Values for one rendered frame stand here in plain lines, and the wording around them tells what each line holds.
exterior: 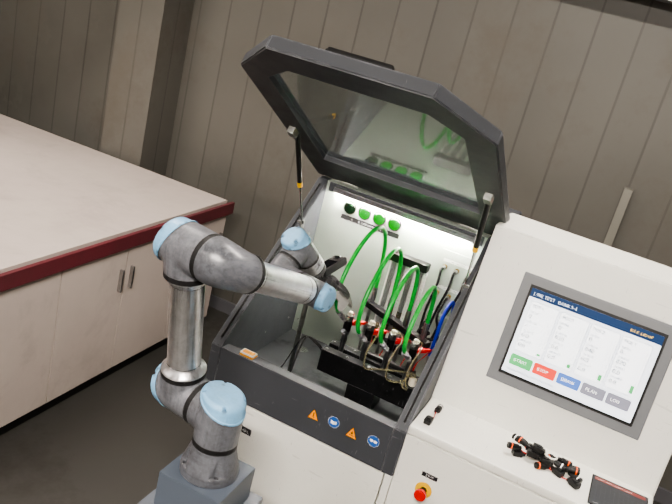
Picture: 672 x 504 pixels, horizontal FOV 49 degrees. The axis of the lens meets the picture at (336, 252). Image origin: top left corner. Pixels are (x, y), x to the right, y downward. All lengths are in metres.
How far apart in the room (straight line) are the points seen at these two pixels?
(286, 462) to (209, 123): 2.66
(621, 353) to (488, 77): 2.03
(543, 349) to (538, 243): 0.32
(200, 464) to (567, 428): 1.11
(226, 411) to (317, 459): 0.66
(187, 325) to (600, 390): 1.24
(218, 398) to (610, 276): 1.20
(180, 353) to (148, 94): 2.86
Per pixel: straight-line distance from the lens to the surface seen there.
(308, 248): 2.07
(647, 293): 2.34
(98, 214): 3.73
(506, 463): 2.26
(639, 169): 3.94
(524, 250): 2.35
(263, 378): 2.42
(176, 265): 1.72
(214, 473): 1.95
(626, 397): 2.37
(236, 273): 1.65
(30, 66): 5.54
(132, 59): 4.62
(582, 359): 2.36
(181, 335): 1.84
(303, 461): 2.47
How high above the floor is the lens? 2.12
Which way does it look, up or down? 19 degrees down
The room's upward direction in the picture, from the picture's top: 14 degrees clockwise
